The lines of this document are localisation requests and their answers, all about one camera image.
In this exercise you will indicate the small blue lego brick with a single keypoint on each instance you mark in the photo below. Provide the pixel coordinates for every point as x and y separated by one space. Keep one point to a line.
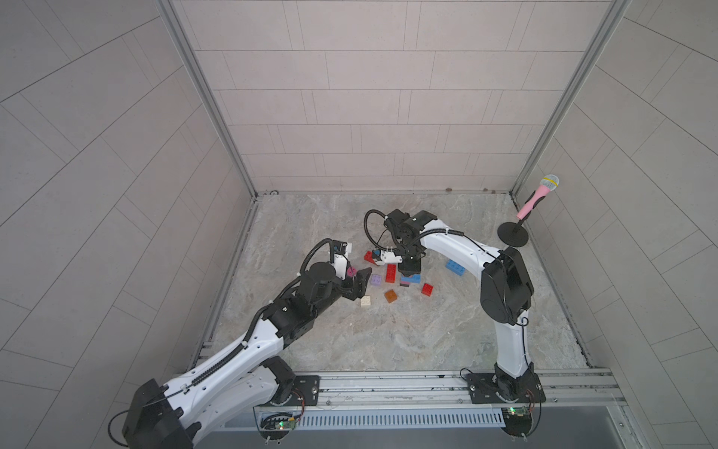
413 279

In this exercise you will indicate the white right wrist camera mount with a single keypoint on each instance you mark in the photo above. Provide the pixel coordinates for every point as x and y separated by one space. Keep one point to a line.
384 257

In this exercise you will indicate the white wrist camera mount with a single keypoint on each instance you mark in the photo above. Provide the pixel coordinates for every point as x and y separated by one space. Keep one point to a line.
340 251
384 257

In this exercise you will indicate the long red lego brick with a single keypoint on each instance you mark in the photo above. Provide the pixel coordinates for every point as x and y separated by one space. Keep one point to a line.
390 275
369 257

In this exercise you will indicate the green circuit board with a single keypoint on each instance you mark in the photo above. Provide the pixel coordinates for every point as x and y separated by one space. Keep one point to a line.
279 422
517 415

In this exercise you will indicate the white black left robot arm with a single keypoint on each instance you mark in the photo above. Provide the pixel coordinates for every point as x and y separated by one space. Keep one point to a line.
272 329

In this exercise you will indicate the orange lego brick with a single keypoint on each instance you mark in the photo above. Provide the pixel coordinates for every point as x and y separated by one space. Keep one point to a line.
390 296

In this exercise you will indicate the small red lego brick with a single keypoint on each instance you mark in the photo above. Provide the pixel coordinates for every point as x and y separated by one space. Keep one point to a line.
427 290

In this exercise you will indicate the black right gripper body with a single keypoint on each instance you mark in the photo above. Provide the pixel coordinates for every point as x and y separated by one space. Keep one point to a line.
409 264

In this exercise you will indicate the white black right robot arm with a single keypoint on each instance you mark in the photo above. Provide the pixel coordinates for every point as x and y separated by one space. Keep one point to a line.
506 291

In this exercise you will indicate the right green circuit board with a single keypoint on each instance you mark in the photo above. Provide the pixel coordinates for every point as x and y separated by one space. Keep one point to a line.
517 415

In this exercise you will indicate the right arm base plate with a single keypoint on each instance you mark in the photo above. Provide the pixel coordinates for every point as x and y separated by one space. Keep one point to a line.
499 387

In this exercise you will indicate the pink toy microphone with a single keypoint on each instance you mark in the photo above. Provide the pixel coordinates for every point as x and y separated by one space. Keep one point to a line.
547 185

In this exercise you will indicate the long blue lego brick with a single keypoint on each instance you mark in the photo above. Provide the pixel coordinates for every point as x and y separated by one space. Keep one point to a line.
455 268

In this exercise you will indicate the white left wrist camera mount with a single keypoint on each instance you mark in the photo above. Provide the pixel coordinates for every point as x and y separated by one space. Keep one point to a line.
340 251

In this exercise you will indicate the left green circuit board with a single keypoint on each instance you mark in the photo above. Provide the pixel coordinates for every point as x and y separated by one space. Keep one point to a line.
279 422

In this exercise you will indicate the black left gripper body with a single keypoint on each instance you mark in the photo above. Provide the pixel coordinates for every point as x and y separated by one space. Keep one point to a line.
358 282

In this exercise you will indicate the aluminium rail frame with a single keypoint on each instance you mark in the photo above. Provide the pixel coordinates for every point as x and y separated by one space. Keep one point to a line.
366 391

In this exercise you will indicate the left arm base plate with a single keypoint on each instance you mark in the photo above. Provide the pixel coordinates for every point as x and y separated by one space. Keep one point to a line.
304 391

